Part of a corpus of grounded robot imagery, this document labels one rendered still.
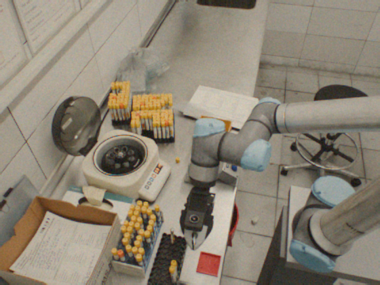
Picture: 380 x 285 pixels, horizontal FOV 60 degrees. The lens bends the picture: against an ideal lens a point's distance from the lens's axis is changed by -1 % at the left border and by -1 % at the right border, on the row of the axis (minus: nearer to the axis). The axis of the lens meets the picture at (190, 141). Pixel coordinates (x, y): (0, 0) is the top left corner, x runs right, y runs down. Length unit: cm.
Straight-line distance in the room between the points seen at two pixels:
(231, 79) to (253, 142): 101
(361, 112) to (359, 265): 55
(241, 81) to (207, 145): 97
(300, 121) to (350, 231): 26
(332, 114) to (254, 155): 19
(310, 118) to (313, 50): 266
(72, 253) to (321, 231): 72
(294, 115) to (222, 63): 110
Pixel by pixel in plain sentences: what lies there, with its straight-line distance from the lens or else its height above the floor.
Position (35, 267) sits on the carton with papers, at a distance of 115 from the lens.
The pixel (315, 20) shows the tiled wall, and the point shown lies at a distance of 330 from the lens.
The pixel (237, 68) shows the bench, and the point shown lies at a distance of 183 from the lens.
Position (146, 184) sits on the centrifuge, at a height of 93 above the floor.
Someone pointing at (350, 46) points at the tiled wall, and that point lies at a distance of 346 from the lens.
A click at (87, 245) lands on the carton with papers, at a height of 94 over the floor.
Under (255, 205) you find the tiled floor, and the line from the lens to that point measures 229.
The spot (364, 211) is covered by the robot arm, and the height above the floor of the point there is 132.
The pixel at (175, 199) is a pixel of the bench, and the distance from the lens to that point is 123.
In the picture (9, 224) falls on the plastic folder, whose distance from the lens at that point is 116.
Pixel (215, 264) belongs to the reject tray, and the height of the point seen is 88.
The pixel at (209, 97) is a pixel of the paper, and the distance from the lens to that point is 160.
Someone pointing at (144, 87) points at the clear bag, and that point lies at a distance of 160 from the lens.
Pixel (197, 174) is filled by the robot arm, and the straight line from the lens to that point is 84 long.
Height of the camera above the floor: 190
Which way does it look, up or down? 47 degrees down
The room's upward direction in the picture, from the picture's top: 1 degrees counter-clockwise
